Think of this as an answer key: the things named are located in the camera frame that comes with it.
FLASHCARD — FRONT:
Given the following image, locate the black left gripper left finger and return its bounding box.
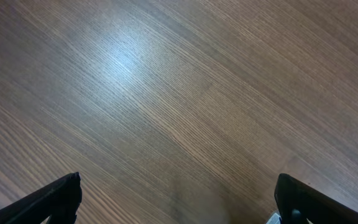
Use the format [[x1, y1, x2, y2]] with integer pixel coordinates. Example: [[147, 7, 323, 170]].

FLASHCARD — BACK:
[[0, 172, 82, 224]]

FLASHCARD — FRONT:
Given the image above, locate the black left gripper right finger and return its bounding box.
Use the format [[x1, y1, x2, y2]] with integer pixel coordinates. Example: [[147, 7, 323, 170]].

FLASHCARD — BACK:
[[274, 173, 358, 224]]

